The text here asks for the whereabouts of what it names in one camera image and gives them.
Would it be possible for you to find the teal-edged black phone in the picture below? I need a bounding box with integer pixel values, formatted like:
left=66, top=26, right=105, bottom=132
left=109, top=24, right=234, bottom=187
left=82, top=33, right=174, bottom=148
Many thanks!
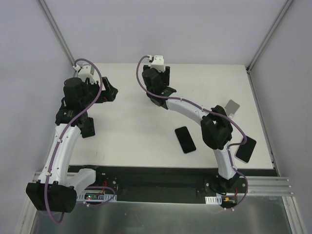
left=175, top=126, right=196, bottom=154

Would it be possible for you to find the silver folding phone stand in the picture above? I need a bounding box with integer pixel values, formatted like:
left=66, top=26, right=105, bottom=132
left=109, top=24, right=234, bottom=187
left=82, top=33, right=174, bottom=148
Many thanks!
left=224, top=99, right=240, bottom=117

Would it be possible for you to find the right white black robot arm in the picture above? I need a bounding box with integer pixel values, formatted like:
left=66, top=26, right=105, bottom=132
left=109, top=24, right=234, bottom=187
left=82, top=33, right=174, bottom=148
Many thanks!
left=142, top=65, right=237, bottom=192

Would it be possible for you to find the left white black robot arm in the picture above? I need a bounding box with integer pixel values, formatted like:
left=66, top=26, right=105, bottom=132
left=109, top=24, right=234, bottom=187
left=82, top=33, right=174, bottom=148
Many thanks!
left=26, top=77, right=118, bottom=213

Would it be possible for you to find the white-edged black phone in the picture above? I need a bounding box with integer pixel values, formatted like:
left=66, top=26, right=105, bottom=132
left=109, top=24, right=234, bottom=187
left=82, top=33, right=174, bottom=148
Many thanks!
left=235, top=136, right=256, bottom=163

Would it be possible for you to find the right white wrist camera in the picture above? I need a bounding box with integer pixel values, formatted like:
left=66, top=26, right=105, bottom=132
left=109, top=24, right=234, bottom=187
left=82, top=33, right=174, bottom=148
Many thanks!
left=148, top=55, right=165, bottom=73

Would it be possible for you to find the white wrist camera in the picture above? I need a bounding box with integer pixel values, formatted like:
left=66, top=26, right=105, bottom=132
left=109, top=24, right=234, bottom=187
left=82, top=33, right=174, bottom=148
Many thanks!
left=148, top=55, right=165, bottom=73
left=73, top=63, right=95, bottom=84

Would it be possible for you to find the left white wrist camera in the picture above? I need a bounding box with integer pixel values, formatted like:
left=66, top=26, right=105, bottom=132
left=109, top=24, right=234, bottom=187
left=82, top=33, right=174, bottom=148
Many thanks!
left=73, top=63, right=95, bottom=84

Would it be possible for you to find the right aluminium frame post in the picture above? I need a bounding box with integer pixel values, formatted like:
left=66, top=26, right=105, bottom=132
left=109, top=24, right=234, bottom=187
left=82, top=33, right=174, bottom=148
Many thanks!
left=246, top=0, right=295, bottom=74

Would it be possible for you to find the aluminium frame post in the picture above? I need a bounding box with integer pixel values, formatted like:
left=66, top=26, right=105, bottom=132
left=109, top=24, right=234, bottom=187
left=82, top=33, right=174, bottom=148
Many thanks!
left=36, top=0, right=75, bottom=66
left=246, top=0, right=295, bottom=74

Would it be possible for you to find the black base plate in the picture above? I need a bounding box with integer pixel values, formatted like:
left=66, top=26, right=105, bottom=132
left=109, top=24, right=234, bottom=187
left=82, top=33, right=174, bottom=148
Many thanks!
left=70, top=166, right=252, bottom=203

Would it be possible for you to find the left aluminium frame post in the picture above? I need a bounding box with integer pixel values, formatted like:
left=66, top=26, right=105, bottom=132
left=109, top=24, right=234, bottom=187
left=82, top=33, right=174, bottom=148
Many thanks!
left=36, top=0, right=75, bottom=66

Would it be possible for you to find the left white cable duct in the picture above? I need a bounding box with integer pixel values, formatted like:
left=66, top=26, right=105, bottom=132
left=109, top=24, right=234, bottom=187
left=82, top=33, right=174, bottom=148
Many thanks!
left=77, top=192, right=117, bottom=202

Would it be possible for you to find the white cable duct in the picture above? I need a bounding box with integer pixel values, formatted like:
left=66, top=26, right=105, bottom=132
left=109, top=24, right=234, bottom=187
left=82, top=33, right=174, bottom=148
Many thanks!
left=205, top=195, right=237, bottom=205
left=77, top=192, right=117, bottom=202

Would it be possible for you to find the right white cable duct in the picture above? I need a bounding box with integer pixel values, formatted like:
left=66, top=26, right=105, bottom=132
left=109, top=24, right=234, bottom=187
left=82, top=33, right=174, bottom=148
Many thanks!
left=205, top=195, right=237, bottom=205

